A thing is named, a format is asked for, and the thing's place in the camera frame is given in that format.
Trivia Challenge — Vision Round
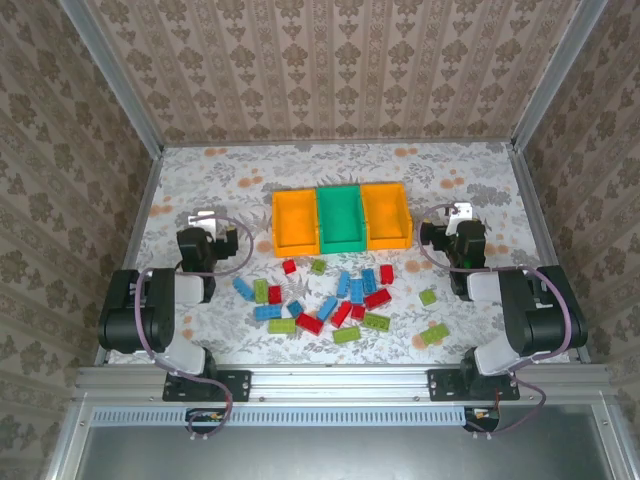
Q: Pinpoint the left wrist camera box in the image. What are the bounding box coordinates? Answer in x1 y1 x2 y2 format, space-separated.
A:
187 209 218 237

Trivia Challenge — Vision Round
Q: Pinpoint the aluminium table back rail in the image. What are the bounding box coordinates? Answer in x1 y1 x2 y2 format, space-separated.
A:
160 137 512 148

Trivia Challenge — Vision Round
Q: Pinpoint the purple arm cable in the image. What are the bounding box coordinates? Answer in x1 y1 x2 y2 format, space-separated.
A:
417 202 574 441
132 213 254 444

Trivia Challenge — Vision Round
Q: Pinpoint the small connector board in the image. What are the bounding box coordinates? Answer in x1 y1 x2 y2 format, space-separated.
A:
463 406 502 434
185 407 227 435

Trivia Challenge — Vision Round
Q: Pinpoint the aluminium front beam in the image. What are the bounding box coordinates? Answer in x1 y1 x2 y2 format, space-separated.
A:
74 363 614 401

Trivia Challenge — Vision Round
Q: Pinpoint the floral table cover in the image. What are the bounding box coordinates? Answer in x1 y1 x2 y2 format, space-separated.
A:
107 142 574 366

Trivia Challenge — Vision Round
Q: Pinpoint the aluminium table side rail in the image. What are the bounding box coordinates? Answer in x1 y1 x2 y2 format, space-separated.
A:
504 142 592 364
94 147 165 366

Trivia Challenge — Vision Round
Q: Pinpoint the white slotted cable duct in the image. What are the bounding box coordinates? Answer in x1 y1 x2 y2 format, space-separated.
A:
92 405 469 428

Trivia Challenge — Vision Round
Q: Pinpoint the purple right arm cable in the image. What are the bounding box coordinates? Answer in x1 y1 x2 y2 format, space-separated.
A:
417 202 574 441

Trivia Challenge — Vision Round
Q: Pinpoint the grey metal sheet panel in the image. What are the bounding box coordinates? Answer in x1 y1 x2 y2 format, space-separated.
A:
74 404 619 480

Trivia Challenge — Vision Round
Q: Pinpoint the aluminium lower frame bar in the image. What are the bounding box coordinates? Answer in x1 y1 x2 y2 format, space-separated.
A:
592 399 632 480
47 397 95 480

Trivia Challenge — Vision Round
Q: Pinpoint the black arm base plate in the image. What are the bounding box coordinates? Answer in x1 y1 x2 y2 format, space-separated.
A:
427 368 521 403
162 368 252 403

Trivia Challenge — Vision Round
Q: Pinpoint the long red lego brick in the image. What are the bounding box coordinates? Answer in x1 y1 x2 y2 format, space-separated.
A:
363 288 392 310
330 300 354 329
294 312 325 336

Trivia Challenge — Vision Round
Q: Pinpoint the aluminium frame post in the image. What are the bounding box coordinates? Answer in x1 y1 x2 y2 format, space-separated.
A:
509 0 611 151
57 0 166 157

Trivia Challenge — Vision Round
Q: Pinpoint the orange plastic bin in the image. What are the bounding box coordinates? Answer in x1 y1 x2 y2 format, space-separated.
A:
271 188 321 259
359 182 414 251

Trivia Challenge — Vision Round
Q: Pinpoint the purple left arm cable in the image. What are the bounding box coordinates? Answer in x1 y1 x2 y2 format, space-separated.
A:
132 213 254 444

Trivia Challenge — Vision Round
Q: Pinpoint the green plastic bin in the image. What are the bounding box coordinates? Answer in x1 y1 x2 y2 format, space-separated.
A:
314 184 369 255

